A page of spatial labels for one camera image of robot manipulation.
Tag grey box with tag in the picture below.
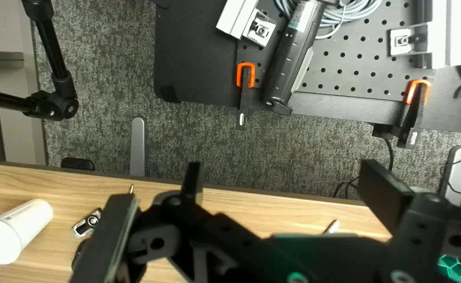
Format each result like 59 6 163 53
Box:
216 0 279 48

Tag grey metal bar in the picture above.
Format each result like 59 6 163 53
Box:
129 116 148 179

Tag aluminium profile bracket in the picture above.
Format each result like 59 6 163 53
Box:
389 0 461 70

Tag small black block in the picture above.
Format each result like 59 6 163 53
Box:
60 155 96 172

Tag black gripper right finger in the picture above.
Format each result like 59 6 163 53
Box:
358 158 461 283

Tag coiled grey cable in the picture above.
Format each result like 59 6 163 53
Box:
274 0 384 40

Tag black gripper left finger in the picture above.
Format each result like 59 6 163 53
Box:
71 190 274 283

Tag small metal clip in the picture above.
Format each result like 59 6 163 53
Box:
71 207 104 237

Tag orange and black clamp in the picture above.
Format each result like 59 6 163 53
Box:
395 76 435 149
233 61 258 130

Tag black perforated pegboard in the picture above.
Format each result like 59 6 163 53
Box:
235 0 461 135

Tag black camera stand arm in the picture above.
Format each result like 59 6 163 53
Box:
0 0 81 122

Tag black cylindrical device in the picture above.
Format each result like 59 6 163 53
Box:
262 0 329 116

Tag white cylindrical roll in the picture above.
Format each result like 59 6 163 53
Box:
0 196 56 265

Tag black flat panel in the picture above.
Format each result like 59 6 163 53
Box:
153 0 243 106

